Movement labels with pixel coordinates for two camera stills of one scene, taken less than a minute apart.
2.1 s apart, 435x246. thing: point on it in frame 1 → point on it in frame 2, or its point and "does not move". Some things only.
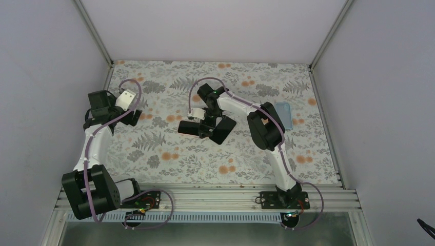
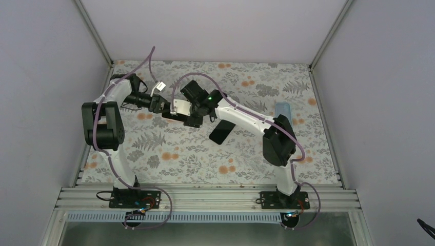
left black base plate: (149, 200) does not move
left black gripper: (127, 120) → (157, 100)
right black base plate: (283, 200) does not move
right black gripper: (202, 129) → (195, 122)
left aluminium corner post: (94, 33) does not move
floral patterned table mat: (152, 149) does not move
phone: (223, 130) does not move
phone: (188, 127) → (166, 114)
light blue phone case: (283, 110) does not move
